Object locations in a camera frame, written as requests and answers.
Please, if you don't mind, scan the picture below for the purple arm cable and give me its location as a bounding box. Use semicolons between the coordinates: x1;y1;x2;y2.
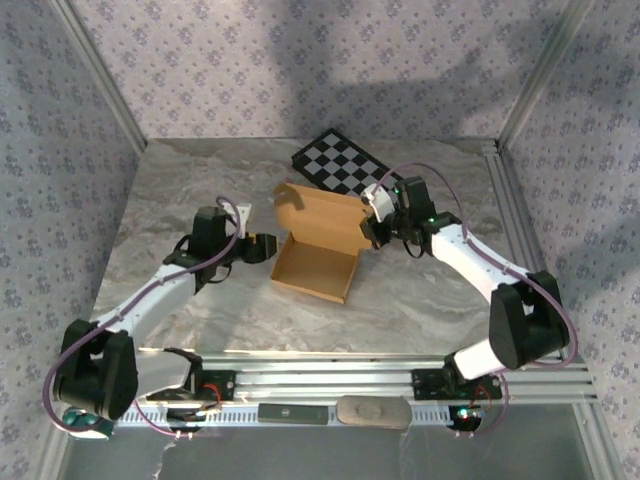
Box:
42;197;242;441
372;162;580;441

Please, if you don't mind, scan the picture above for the white slotted cable duct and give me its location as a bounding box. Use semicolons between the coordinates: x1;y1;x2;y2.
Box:
117;403;484;427

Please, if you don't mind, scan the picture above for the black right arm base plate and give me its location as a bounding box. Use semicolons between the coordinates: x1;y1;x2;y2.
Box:
410;368;503;401

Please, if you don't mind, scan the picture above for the grey oval metal plate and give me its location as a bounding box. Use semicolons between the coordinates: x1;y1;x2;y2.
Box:
335;394;413;430

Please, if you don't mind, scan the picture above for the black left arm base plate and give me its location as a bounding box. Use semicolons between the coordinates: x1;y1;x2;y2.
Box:
189;369;237;403

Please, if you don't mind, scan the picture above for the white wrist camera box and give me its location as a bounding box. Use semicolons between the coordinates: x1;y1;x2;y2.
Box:
230;202;253;237
360;182;397;225

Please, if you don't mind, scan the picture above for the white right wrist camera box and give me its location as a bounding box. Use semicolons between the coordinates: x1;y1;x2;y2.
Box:
360;182;397;225

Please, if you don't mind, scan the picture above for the black and white checkerboard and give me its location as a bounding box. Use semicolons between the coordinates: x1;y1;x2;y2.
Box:
291;128;401;199

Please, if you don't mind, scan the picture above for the black controller board with LED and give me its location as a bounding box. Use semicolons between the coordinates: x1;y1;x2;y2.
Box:
448;404;485;434

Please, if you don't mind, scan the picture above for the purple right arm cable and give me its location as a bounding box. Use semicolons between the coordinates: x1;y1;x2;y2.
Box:
372;162;580;441

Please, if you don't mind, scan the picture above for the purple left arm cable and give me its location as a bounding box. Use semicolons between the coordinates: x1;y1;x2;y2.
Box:
42;197;242;441

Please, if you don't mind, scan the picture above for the brown cardboard paper box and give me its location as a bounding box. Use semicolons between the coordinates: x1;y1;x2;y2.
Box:
269;182;374;305

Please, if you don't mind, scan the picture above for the long aluminium base rail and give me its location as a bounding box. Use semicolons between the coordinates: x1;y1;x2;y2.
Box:
55;363;599;404

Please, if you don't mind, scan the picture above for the aluminium corner post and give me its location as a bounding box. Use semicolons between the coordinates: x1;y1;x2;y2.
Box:
494;0;597;151
49;0;151;151

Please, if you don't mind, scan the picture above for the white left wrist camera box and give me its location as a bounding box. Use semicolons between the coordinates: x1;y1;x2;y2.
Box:
230;202;253;237

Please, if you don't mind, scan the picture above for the green tape roll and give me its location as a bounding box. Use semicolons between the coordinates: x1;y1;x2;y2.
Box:
62;407;116;442

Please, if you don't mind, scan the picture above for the aluminium side rail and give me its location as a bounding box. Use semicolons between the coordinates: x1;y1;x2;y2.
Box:
482;139;589;366

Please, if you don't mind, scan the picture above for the black rectangular flat device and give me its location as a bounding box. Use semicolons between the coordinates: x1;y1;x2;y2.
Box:
257;402;331;427

